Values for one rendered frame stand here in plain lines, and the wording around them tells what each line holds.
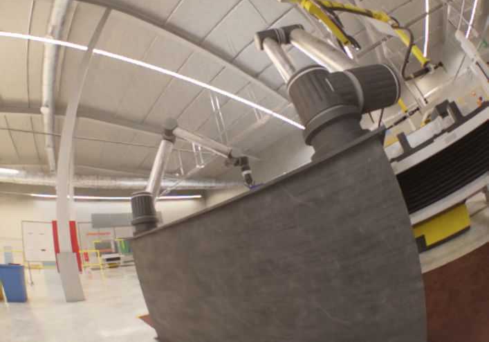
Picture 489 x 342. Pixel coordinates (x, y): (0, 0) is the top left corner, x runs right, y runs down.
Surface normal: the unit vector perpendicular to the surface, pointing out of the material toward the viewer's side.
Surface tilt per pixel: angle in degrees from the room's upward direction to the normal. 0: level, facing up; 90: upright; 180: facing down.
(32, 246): 90
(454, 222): 90
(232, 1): 176
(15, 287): 94
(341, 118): 153
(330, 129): 90
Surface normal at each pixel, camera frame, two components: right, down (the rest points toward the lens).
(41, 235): 0.76, -0.42
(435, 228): -0.67, -0.08
